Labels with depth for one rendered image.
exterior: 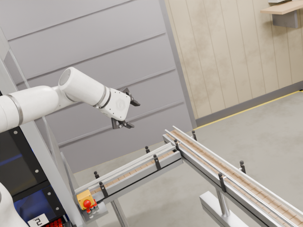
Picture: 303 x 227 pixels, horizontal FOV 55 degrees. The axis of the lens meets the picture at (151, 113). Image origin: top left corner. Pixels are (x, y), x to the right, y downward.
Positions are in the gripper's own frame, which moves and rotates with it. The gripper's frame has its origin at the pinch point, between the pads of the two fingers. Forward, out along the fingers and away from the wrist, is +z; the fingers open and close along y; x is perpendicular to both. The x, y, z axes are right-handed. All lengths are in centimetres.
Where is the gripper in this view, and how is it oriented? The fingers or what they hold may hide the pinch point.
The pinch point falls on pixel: (133, 115)
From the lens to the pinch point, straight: 115.1
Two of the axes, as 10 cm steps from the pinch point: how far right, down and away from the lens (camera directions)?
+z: 6.6, 3.9, 6.4
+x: -7.1, 0.6, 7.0
